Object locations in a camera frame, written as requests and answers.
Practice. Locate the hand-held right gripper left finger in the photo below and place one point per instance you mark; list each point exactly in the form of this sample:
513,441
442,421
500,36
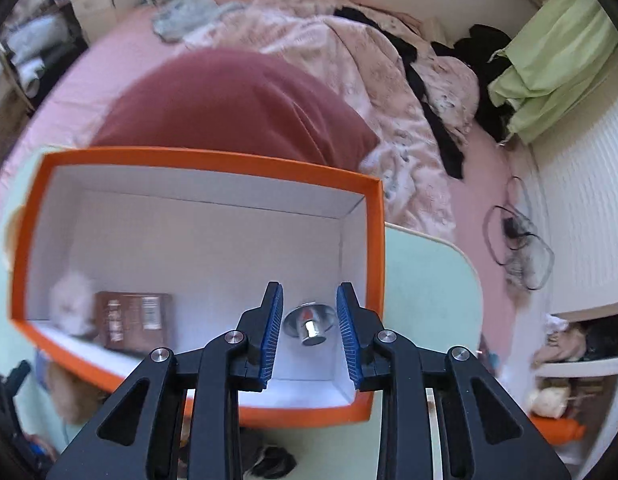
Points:
271,340

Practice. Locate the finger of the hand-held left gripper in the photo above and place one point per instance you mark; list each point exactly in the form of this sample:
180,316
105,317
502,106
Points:
11,382

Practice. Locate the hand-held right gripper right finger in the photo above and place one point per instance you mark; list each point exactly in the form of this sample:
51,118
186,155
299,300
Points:
348,340

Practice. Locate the silver metal knob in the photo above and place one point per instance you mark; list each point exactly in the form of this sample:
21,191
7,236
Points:
309,327

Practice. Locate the beige fluffy pompom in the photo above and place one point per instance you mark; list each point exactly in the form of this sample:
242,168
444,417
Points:
71,302

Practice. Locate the orange cardboard box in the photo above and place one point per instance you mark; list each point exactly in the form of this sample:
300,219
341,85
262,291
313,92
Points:
199,240

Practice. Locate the brown packet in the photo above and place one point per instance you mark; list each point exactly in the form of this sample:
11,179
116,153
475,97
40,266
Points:
134,317

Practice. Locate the cream toy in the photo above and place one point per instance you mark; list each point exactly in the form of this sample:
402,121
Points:
546,400

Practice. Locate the beige garment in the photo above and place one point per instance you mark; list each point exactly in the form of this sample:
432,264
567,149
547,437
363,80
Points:
564,345

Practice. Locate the orange bottle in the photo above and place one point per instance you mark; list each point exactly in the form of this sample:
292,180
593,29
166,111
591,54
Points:
559,430

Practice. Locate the black long garment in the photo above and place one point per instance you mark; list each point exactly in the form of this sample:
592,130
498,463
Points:
439,125

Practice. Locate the maroon pillow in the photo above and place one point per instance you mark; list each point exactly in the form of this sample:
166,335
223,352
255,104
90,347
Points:
239,105

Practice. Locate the white slatted panel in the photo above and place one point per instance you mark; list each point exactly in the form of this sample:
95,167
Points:
584,210

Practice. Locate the pink floral blanket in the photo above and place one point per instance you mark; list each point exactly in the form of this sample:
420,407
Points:
339,45

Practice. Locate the black clothes pile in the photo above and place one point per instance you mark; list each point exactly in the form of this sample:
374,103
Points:
484,45

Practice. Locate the pink bed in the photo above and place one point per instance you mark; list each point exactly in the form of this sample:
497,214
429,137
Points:
104,60

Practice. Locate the light blue clothes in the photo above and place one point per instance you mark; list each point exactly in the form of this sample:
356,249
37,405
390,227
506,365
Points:
184,15

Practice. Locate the lime green curtain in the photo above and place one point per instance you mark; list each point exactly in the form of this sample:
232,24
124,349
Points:
559,70

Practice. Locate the white drawer cabinet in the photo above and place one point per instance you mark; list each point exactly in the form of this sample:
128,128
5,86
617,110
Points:
94,2

